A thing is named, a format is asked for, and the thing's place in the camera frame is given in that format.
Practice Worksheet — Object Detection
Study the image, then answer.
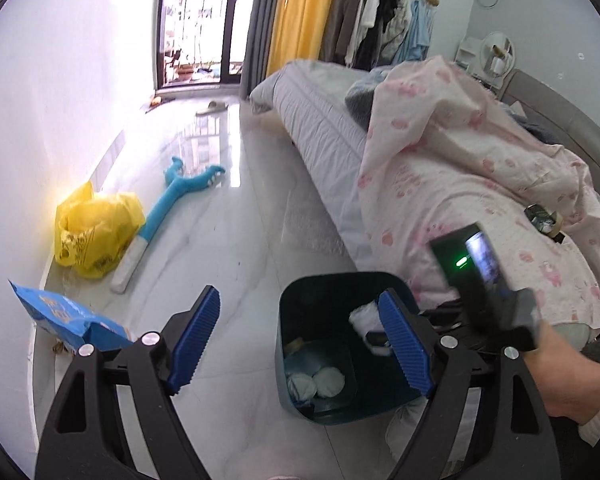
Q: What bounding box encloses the dark teal bin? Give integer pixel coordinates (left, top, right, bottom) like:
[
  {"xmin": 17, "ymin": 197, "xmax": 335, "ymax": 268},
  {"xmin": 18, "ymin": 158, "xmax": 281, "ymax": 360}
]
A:
[{"xmin": 275, "ymin": 271, "xmax": 433, "ymax": 427}]

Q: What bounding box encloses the white vanity table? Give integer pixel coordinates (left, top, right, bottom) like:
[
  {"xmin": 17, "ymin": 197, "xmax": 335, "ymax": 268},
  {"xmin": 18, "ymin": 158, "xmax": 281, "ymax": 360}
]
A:
[{"xmin": 452, "ymin": 37, "xmax": 486, "ymax": 78}]

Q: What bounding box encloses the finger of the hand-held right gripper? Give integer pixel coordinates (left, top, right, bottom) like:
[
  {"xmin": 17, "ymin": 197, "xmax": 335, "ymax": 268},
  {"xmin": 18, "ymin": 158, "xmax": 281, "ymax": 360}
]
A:
[
  {"xmin": 365, "ymin": 330, "xmax": 395, "ymax": 356},
  {"xmin": 420, "ymin": 309, "xmax": 473, "ymax": 336}
]

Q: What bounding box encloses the grey curtain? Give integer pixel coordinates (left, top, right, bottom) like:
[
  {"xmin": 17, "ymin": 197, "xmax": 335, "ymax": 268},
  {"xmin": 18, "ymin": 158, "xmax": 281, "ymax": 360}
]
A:
[
  {"xmin": 320, "ymin": 0, "xmax": 358, "ymax": 63},
  {"xmin": 240, "ymin": 0, "xmax": 296, "ymax": 101}
]

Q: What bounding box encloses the pink printed cloth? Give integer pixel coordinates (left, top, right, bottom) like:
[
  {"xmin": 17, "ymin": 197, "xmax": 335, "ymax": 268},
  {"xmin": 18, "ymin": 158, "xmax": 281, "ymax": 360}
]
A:
[{"xmin": 357, "ymin": 56, "xmax": 600, "ymax": 331}]

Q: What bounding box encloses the white coat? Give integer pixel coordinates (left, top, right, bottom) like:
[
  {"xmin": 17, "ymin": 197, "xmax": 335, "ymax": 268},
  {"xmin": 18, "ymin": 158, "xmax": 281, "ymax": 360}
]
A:
[{"xmin": 382, "ymin": 0, "xmax": 417, "ymax": 66}]

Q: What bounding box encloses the bed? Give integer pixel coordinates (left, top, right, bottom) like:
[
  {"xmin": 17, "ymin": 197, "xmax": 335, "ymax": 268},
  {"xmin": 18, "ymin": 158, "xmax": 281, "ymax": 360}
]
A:
[{"xmin": 250, "ymin": 58, "xmax": 600, "ymax": 361}]

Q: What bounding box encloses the small white tissue ball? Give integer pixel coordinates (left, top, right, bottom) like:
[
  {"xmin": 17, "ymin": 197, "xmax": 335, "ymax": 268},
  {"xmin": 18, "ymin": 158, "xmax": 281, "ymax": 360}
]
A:
[{"xmin": 286, "ymin": 372, "xmax": 317, "ymax": 401}]

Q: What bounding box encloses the grey headboard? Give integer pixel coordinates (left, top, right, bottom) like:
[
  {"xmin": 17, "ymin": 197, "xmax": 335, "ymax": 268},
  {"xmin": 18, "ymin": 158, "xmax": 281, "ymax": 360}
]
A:
[{"xmin": 500, "ymin": 69, "xmax": 600, "ymax": 201}]

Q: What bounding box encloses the person's right hand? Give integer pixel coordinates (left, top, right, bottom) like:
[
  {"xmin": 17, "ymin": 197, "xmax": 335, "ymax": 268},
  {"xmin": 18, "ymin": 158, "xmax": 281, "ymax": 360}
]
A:
[{"xmin": 524, "ymin": 320, "xmax": 600, "ymax": 426}]

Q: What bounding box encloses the grey blanket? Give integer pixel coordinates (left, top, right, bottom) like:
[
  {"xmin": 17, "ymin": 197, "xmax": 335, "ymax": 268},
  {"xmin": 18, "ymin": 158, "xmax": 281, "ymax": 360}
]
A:
[{"xmin": 345, "ymin": 77, "xmax": 386, "ymax": 128}]

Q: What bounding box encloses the yellow curtain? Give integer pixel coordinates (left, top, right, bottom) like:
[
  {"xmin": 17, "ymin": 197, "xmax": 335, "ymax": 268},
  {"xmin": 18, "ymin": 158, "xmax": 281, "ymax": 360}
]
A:
[{"xmin": 266, "ymin": 0, "xmax": 342, "ymax": 78}]

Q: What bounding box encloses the balcony door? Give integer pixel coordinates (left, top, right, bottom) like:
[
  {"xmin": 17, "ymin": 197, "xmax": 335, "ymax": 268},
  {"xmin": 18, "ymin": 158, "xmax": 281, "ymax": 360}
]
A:
[{"xmin": 152, "ymin": 0, "xmax": 261, "ymax": 92}]

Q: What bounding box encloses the large white tissue ball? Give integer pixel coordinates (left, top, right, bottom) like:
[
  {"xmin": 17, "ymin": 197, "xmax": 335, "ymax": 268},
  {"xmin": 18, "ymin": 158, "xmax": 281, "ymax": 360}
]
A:
[{"xmin": 314, "ymin": 366, "xmax": 345, "ymax": 398}]

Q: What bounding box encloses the blue tissue pack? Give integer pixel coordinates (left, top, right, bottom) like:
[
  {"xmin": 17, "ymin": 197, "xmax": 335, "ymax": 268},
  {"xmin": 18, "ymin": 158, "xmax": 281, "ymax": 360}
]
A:
[{"xmin": 285, "ymin": 344, "xmax": 351, "ymax": 378}]

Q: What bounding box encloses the blue plush toy stick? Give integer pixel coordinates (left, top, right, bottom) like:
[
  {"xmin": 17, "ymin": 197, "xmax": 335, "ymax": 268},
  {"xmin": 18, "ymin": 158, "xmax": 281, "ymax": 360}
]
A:
[{"xmin": 111, "ymin": 156, "xmax": 227, "ymax": 295}]

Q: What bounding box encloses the light blue shirt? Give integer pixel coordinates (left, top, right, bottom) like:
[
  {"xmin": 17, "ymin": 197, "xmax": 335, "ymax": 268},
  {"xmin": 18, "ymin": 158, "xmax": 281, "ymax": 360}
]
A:
[{"xmin": 392, "ymin": 0, "xmax": 438, "ymax": 66}]

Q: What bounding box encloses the blue packet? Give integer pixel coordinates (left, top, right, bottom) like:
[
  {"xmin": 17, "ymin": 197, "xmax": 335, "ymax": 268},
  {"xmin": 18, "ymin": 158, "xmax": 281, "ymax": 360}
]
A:
[{"xmin": 7, "ymin": 279, "xmax": 136, "ymax": 356}]

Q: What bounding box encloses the yellow plastic bag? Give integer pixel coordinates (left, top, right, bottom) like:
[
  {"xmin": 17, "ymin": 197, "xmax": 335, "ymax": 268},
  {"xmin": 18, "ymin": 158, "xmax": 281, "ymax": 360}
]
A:
[{"xmin": 54, "ymin": 181, "xmax": 147, "ymax": 279}]

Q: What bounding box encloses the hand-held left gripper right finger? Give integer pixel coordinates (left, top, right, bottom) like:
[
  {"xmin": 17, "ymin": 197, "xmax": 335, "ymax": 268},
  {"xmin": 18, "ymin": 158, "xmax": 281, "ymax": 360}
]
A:
[{"xmin": 377, "ymin": 287, "xmax": 563, "ymax": 480}]

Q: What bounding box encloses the white tissue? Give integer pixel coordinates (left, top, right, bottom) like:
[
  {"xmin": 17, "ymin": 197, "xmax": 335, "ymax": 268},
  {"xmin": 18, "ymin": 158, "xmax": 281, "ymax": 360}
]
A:
[{"xmin": 349, "ymin": 302, "xmax": 396, "ymax": 358}]

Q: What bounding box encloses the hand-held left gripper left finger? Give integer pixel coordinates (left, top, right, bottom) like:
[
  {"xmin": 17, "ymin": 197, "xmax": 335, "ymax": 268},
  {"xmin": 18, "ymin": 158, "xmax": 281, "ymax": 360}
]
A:
[{"xmin": 34, "ymin": 285, "xmax": 221, "ymax": 480}]

